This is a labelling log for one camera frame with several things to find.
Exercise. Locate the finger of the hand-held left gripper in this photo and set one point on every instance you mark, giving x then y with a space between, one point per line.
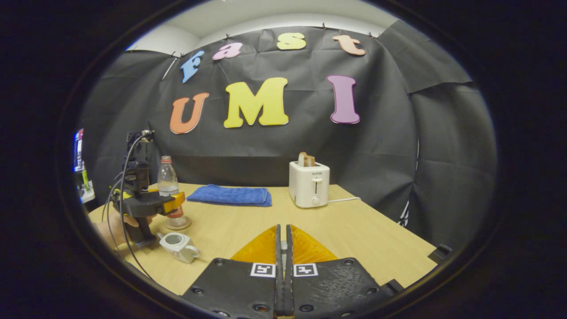
173 201

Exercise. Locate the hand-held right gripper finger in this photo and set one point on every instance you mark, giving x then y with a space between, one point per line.
279 266
289 266

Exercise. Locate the grey teacup lid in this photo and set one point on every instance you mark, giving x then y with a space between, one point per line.
284 248

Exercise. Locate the round wooden coaster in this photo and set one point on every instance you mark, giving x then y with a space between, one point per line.
179 226

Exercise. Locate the clear plastic water bottle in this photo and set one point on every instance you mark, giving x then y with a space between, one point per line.
167 177

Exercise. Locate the grey floral teacup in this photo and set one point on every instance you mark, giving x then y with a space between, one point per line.
184 252

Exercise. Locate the green drink bottle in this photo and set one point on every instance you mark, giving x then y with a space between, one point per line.
85 179

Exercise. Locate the white side table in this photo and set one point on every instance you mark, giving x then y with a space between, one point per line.
88 196

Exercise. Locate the blue towel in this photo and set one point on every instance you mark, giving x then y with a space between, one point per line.
230 196

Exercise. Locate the computer monitor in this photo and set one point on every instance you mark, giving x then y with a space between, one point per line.
78 150

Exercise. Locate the white toaster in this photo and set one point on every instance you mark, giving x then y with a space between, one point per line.
305 186

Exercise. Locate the toasted bread slice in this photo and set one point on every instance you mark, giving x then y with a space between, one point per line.
305 159

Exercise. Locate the black backdrop cloth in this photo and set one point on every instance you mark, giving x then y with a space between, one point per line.
376 155

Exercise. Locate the small black block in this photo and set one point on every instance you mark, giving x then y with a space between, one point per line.
439 254

